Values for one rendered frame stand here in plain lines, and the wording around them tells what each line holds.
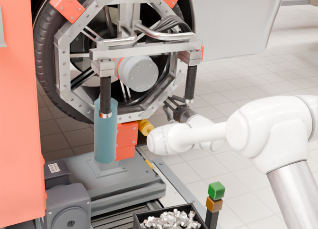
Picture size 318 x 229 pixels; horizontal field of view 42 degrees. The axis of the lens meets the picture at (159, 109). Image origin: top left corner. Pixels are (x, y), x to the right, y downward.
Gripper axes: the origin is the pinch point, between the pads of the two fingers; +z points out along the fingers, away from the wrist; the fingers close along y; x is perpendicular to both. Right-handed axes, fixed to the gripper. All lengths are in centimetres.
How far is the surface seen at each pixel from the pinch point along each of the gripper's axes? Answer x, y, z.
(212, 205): 10, -16, -66
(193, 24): 8.1, 33.7, 11.1
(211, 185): 14, -11, -64
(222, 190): 12, -10, -66
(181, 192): -49, -30, -2
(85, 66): 29.1, -13.1, 20.4
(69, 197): 20, -52, -23
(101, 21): 37.9, 6.0, 20.4
